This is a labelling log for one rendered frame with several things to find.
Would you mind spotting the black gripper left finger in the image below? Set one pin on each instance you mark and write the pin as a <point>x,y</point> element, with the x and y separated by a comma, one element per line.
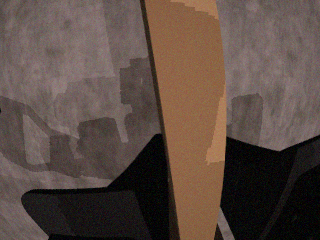
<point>134,205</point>

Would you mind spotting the long wooden rail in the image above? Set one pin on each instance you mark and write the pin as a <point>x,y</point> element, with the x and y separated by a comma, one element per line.
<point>187,60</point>

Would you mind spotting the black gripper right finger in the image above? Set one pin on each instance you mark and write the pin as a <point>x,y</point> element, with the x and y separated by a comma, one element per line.
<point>257,182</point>

